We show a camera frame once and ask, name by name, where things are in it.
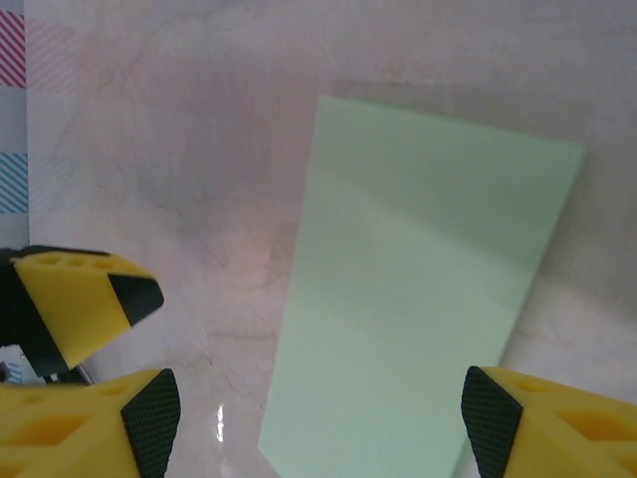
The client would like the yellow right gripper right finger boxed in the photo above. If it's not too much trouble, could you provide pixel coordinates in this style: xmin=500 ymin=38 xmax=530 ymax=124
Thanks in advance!
xmin=461 ymin=364 xmax=637 ymax=478

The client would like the light green paper sheet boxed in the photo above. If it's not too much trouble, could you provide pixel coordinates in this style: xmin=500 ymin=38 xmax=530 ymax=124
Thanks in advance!
xmin=258 ymin=94 xmax=586 ymax=478

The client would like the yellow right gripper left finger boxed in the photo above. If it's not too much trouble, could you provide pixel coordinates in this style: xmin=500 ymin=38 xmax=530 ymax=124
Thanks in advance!
xmin=0 ymin=367 xmax=182 ymax=478

